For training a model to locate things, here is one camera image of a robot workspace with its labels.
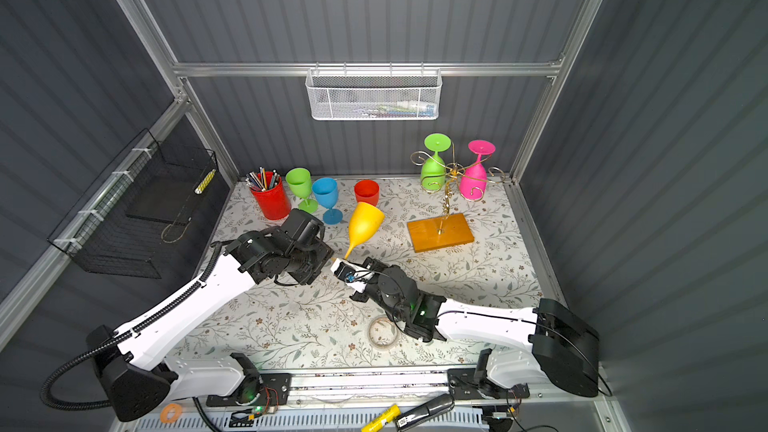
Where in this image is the white wire mesh basket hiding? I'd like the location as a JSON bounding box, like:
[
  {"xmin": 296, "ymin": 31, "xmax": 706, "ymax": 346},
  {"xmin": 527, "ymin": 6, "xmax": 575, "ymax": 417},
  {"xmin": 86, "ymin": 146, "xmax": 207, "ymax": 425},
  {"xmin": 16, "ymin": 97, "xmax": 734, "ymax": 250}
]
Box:
[{"xmin": 305, "ymin": 69, "xmax": 443, "ymax": 121}]

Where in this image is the black handheld device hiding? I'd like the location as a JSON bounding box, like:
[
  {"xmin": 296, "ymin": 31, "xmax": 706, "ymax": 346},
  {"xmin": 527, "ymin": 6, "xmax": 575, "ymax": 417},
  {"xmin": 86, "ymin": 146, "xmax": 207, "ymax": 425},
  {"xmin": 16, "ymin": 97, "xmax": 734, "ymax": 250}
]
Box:
[{"xmin": 394, "ymin": 393, "xmax": 455, "ymax": 431}]

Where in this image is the gold rack with orange base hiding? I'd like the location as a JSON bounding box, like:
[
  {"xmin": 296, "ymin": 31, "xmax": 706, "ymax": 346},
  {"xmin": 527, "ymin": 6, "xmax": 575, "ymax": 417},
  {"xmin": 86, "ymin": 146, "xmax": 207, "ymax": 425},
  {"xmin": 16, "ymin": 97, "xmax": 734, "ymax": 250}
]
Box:
[{"xmin": 407, "ymin": 142, "xmax": 504, "ymax": 252}]

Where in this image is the blue wine glass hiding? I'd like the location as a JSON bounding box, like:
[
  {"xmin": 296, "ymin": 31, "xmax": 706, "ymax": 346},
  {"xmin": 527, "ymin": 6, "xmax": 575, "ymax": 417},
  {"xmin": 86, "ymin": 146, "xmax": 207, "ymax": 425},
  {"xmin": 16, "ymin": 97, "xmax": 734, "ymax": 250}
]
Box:
[{"xmin": 312, "ymin": 177, "xmax": 343, "ymax": 225}]

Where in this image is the clear tape roll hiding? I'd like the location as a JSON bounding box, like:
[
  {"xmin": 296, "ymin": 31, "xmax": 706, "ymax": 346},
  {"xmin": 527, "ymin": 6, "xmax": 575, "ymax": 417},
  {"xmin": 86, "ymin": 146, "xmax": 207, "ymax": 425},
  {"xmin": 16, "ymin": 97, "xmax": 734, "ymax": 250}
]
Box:
[{"xmin": 367, "ymin": 315, "xmax": 401, "ymax": 350}]

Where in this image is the red wine glass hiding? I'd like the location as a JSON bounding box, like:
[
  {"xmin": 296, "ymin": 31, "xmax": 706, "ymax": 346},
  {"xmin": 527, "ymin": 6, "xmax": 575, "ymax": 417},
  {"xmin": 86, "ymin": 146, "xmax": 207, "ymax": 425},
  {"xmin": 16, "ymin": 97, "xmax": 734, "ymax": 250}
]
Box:
[{"xmin": 353, "ymin": 179, "xmax": 380, "ymax": 207}]

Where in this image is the black wire basket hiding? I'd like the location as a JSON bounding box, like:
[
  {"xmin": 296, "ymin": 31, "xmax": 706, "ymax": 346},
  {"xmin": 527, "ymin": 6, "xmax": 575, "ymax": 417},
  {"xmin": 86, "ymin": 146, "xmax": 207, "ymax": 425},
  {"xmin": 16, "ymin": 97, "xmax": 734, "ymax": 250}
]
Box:
[{"xmin": 48, "ymin": 134, "xmax": 218, "ymax": 279}]

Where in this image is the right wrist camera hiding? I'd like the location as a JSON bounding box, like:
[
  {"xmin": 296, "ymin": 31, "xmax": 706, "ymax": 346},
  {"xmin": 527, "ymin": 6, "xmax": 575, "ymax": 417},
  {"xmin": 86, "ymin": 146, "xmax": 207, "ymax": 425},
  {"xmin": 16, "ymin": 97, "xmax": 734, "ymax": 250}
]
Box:
[{"xmin": 331, "ymin": 259, "xmax": 373, "ymax": 284}]

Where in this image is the pink wine glass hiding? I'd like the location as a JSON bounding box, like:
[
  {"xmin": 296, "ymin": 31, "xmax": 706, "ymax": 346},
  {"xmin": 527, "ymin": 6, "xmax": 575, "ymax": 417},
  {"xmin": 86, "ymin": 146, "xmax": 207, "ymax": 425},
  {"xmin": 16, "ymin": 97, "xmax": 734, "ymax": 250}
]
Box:
[{"xmin": 459, "ymin": 139, "xmax": 496, "ymax": 201}]

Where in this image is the yellow marker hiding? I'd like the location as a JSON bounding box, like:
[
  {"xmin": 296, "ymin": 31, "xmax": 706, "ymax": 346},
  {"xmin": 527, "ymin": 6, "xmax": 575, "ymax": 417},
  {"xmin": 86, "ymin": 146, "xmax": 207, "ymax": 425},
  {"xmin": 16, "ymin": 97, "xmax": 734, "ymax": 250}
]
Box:
[{"xmin": 361, "ymin": 405, "xmax": 401, "ymax": 432}]

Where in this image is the green wine glass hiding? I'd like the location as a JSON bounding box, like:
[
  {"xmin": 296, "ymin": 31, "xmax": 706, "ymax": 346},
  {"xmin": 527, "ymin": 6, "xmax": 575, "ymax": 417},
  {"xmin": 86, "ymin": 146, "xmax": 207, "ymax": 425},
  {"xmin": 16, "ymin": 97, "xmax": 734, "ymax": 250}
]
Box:
[
  {"xmin": 285, "ymin": 167, "xmax": 318, "ymax": 213},
  {"xmin": 420, "ymin": 133, "xmax": 451, "ymax": 191}
]

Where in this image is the red pencil cup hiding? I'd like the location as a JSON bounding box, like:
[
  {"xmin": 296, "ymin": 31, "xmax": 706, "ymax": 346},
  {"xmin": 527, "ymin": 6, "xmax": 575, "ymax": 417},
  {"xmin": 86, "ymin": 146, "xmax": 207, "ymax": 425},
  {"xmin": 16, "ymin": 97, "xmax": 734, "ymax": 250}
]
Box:
[{"xmin": 246, "ymin": 168, "xmax": 291, "ymax": 221}]

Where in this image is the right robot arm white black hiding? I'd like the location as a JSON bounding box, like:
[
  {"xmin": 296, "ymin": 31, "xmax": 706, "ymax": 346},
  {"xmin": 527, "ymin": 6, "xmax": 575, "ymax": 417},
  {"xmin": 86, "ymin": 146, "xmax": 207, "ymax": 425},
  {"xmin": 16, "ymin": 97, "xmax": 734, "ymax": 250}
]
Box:
[{"xmin": 331, "ymin": 258, "xmax": 601, "ymax": 398}]

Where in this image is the floral table mat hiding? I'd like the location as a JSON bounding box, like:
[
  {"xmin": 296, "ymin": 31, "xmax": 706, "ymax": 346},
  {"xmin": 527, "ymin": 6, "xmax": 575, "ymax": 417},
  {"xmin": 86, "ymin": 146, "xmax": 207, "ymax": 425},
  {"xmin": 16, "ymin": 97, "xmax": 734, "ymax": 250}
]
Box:
[{"xmin": 173, "ymin": 176, "xmax": 542, "ymax": 369}]

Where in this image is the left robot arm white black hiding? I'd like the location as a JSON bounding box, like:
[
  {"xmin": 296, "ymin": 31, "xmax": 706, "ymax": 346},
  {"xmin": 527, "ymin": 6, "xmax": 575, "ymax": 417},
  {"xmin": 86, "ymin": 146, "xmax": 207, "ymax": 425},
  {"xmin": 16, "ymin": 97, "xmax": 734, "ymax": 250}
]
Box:
[{"xmin": 39, "ymin": 209, "xmax": 333, "ymax": 422}]

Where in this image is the yellow wine glass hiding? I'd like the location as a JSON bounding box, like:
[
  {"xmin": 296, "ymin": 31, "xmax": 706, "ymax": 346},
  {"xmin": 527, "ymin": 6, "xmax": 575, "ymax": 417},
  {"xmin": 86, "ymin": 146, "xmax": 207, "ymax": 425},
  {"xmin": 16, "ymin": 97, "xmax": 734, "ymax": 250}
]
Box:
[{"xmin": 344, "ymin": 202, "xmax": 386, "ymax": 259}]

